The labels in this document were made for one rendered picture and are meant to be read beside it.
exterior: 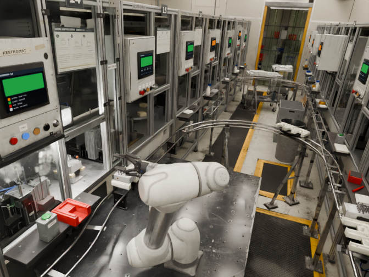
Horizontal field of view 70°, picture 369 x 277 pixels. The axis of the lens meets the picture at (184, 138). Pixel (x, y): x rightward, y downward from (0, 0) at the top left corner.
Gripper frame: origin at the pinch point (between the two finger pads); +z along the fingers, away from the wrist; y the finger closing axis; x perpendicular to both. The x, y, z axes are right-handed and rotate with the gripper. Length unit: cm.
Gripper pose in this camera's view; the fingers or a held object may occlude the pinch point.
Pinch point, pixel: (118, 161)
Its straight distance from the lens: 167.5
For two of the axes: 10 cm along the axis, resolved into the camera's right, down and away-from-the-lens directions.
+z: -9.4, -1.9, 2.9
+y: 0.6, -9.1, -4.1
